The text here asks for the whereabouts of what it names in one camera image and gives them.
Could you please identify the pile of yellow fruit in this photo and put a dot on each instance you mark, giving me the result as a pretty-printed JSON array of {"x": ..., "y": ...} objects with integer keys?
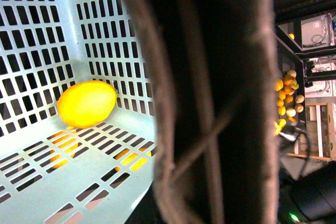
[{"x": 289, "y": 102}]

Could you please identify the brown plastic basket handle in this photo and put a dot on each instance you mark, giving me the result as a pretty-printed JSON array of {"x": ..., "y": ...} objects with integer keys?
[{"x": 212, "y": 65}]

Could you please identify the light teal plastic basket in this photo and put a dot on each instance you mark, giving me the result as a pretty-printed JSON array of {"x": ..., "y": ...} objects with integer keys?
[{"x": 78, "y": 133}]

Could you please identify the yellow lemon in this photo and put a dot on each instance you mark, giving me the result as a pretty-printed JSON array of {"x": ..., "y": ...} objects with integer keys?
[{"x": 87, "y": 103}]

